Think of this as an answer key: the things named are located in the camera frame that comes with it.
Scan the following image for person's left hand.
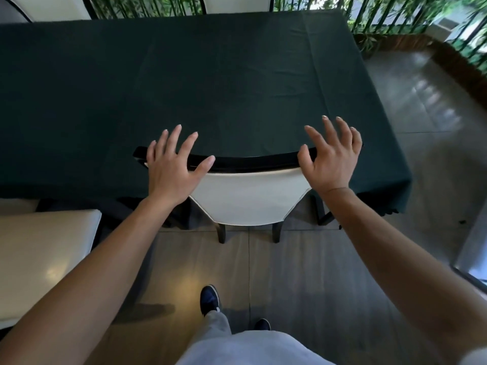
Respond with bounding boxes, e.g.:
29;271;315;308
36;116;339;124
146;125;216;208

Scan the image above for person's right hand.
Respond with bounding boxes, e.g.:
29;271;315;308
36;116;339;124
298;115;363;194

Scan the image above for person's left forearm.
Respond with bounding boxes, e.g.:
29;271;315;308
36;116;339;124
0;195;191;365

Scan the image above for person's right forearm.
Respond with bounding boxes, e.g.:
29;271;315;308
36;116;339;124
318;186;487;365

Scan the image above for dark green tablecloth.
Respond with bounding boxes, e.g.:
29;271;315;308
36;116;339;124
0;9;413;230

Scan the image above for brown wooden planter border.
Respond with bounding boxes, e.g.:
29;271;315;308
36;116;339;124
354;32;487;111

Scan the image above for dark blue left shoe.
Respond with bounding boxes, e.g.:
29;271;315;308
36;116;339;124
200;284;221;317

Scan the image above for grey trousers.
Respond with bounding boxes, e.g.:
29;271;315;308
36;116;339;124
177;309;336;365

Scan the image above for white shirt sleeve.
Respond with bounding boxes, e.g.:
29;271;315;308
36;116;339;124
453;345;487;365

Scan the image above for white chair with black frame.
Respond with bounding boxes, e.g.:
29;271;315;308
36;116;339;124
0;199;102;331
0;0;92;24
201;0;275;14
133;145;332;244

